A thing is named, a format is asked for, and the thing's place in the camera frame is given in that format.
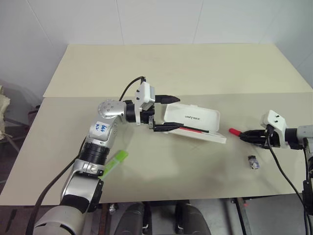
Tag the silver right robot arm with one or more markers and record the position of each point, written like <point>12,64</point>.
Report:
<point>303,133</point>

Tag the dark rounded shape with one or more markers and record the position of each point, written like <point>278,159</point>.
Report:
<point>193,219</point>
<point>133,219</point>

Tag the beige cloth bundle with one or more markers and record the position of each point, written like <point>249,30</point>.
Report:
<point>3,102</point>

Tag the small crumpled grey purple scrap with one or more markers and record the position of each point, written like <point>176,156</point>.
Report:
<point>253,162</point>

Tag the white plastic pencil case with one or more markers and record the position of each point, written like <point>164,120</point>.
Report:
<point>195,117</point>

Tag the green marker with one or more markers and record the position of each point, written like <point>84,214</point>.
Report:
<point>115,162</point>

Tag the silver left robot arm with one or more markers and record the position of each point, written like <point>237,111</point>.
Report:
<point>105,133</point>

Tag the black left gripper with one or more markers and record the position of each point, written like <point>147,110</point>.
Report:
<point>147,115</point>

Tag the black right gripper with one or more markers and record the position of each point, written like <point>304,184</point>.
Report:
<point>272,139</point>

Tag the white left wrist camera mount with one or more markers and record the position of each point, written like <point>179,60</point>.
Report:
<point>146,94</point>

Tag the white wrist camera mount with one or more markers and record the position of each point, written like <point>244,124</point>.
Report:
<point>146,94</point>
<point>276,120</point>

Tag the metal frame with red clamp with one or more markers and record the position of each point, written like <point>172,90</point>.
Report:
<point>240,215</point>

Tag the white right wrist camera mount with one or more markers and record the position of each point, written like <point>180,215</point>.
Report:
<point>276,120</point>

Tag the slim red and black pen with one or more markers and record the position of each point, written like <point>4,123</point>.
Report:
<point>195,130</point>

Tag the red marker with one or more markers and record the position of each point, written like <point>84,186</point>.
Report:
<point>234,131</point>

